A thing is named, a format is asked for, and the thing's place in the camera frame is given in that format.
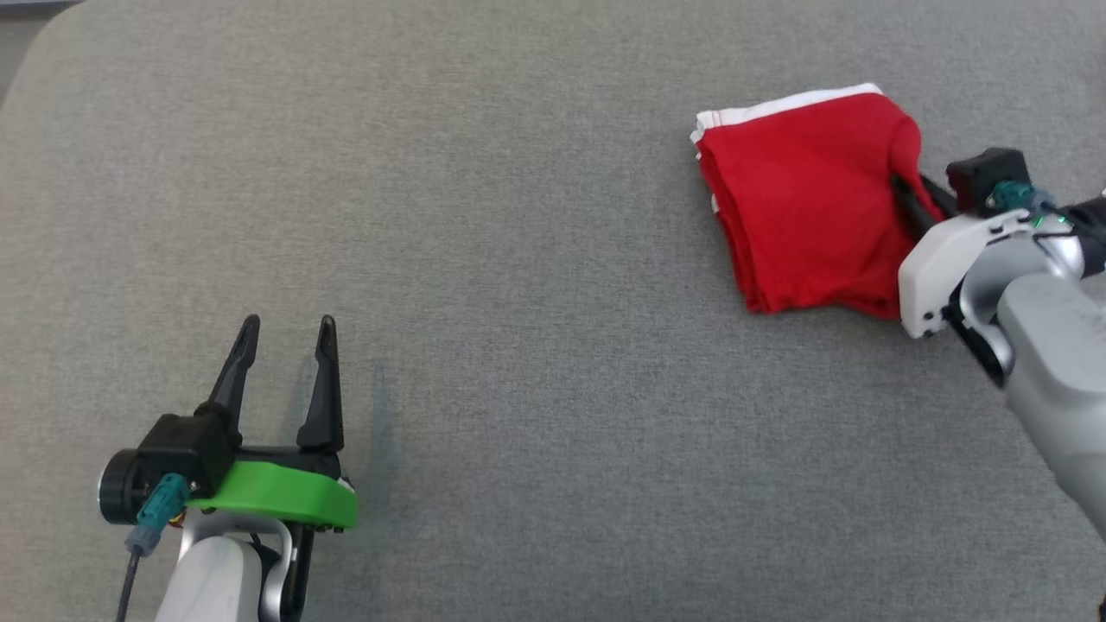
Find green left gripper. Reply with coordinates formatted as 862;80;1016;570
186;314;358;532

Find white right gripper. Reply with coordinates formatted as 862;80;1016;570
890;173;1051;340

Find red shorts with white stripe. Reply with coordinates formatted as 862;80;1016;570
690;83;947;321

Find right camera cable teal plug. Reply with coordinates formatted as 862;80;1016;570
989;180;1106;234

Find camera cable teal plug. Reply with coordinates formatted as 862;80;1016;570
989;180;1106;234
117;473;191;622

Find left camera cable teal plug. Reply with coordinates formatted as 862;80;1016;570
117;473;191;622

